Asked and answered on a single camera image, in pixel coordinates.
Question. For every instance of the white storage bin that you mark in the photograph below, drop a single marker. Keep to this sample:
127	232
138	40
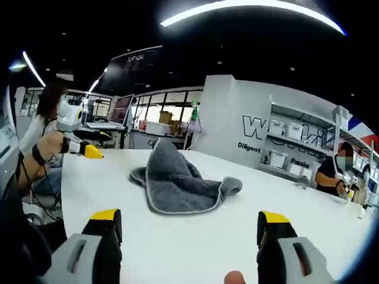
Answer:
277	159
299	168
277	129
295	131

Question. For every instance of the white box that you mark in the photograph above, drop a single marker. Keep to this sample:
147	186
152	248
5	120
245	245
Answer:
156	128

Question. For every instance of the person's left hand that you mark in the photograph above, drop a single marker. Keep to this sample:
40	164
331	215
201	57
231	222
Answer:
50	145

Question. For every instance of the black wristband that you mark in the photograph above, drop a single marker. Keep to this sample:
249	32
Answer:
38	156

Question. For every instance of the white table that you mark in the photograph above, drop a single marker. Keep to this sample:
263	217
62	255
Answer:
189	242

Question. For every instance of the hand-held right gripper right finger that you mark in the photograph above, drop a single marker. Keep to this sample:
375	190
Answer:
284	251

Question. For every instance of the person's right hand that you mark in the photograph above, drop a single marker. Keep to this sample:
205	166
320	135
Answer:
234	278

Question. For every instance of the display screen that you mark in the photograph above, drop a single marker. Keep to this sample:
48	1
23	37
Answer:
122	109

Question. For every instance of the cardboard box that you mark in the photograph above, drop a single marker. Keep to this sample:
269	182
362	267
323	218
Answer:
176	127
165	116

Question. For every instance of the red and blue banner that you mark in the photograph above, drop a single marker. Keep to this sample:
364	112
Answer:
359	130

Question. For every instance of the long ceiling light strip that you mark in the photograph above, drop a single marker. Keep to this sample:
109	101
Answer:
251	9

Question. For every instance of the short ceiling light strip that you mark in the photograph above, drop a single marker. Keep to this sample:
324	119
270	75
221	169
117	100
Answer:
33	68

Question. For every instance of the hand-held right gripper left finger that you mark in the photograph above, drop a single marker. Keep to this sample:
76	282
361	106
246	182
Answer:
89	251

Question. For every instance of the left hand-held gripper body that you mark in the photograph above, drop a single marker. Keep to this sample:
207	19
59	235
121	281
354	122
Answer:
68	116

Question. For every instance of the metal storage shelf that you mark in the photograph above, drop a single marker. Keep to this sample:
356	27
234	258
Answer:
302	133

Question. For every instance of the grey towel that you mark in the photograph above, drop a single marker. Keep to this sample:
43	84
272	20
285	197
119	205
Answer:
177	183

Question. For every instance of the green spray bottle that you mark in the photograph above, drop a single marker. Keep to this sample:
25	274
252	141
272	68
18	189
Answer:
194	112

